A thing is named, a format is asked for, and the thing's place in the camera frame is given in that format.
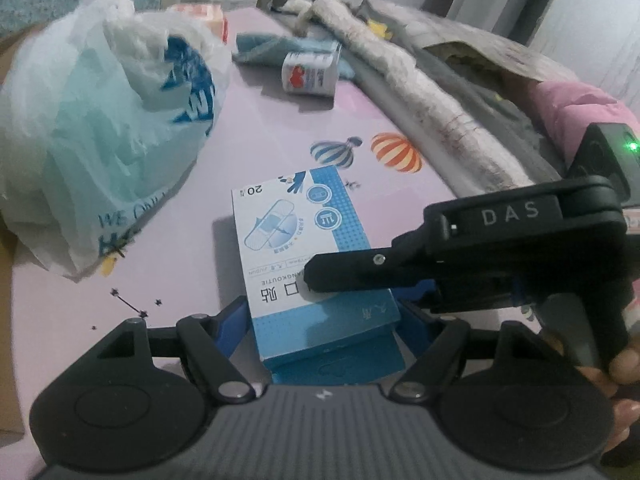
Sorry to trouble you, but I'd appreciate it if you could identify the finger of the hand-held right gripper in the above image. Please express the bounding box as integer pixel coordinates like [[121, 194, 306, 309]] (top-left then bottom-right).
[[304, 247, 442, 294], [400, 280, 529, 314]]

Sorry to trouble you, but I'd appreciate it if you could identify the white checked blanket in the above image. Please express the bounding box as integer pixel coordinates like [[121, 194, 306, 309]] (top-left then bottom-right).
[[282, 0, 533, 196]]

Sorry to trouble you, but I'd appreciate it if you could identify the light blue towel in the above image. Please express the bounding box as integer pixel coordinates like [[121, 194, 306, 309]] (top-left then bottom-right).
[[232, 32, 353, 81]]

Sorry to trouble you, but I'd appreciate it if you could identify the person's right hand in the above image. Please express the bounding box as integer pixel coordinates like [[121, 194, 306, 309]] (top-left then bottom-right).
[[580, 345, 640, 454]]

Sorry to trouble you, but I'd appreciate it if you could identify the pink quilt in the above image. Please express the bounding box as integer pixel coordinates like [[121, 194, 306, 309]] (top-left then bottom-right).
[[530, 80, 640, 181]]

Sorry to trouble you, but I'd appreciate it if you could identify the grey blanket with yellow figures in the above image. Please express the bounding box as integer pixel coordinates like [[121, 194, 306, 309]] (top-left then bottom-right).
[[350, 0, 591, 201]]

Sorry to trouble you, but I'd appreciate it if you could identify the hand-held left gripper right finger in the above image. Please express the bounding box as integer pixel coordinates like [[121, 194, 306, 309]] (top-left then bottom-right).
[[390, 300, 547, 403]]

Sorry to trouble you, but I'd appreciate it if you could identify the white tissue pack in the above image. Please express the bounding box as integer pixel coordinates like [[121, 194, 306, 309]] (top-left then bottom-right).
[[281, 50, 342, 97]]

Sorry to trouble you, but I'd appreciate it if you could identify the plaid blanket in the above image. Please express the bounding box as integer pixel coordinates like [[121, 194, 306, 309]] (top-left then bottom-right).
[[395, 5, 581, 83]]

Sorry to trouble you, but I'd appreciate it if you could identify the blue and white bandage box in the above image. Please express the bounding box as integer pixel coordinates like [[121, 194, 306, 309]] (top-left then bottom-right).
[[231, 165, 407, 386]]

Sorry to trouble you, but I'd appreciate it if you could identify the white and teal plastic bag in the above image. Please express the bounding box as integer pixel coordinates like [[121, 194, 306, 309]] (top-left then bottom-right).
[[0, 0, 231, 281]]

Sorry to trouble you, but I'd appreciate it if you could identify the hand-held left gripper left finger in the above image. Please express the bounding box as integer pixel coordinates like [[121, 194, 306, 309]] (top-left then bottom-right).
[[95, 295, 256, 403]]

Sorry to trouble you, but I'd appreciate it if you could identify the pink wet wipes pack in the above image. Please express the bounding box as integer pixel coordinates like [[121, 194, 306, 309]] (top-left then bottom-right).
[[167, 2, 228, 43]]

